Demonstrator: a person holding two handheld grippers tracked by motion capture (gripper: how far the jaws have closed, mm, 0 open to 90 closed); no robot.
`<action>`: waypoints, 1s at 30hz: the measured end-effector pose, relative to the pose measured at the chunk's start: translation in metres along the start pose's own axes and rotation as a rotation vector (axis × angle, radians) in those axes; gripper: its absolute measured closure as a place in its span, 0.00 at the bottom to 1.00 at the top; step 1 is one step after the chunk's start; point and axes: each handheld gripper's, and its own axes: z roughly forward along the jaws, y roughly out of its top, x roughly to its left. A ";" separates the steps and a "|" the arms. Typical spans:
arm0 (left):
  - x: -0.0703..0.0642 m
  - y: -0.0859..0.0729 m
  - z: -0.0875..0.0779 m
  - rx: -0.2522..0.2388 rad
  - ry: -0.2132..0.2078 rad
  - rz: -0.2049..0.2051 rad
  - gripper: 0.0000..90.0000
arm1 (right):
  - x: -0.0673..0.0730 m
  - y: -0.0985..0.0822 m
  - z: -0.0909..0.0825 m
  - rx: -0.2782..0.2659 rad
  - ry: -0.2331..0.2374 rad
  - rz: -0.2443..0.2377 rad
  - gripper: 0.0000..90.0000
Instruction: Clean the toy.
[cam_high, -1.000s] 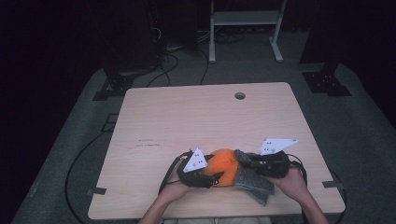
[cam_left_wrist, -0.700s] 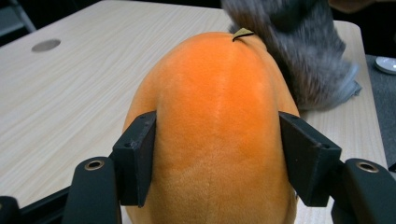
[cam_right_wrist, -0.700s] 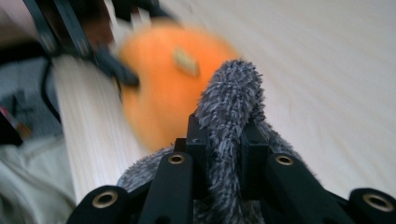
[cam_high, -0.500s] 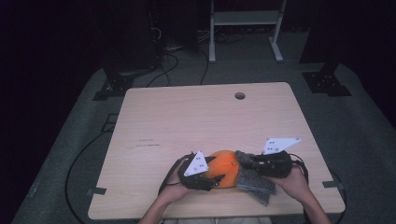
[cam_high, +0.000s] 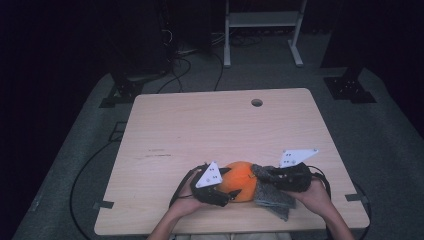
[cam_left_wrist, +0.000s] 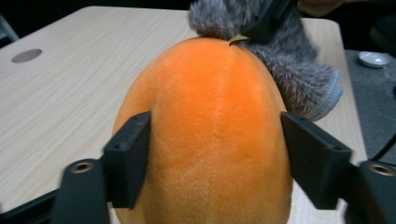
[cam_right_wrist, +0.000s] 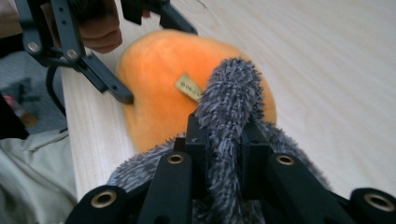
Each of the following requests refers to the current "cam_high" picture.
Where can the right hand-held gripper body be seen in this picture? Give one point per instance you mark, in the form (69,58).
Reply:
(293,178)

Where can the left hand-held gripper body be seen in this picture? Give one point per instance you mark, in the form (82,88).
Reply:
(208,193)

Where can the orange ball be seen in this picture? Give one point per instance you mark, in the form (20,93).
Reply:
(238,181)

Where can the grey fuzzy cloth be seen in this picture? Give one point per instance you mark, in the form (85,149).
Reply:
(270,200)

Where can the person's left hand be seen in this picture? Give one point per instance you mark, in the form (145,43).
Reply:
(186,206)

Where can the person's right hand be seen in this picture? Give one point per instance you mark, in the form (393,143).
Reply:
(315,200)

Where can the grey tape piece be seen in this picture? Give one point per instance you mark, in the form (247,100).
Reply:
(356,197)
(104,204)

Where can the black stand base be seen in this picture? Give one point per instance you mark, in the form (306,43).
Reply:
(125,90)
(346,88)

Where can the white metal stand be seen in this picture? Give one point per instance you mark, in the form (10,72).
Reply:
(263,19)

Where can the dark equipment cabinet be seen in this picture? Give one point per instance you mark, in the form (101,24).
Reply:
(143,40)

